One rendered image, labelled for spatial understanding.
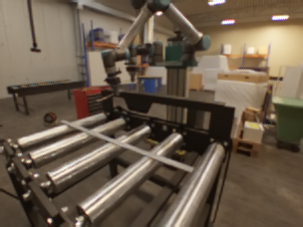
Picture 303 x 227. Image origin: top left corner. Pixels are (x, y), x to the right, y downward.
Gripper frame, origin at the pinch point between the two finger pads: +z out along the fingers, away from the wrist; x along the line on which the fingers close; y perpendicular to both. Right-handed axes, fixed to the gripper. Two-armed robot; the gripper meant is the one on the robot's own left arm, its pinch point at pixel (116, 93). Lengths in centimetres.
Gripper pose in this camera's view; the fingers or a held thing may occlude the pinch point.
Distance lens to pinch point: 126.4
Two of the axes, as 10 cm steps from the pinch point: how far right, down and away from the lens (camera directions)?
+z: 1.3, 8.8, 4.5
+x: 7.9, 1.8, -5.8
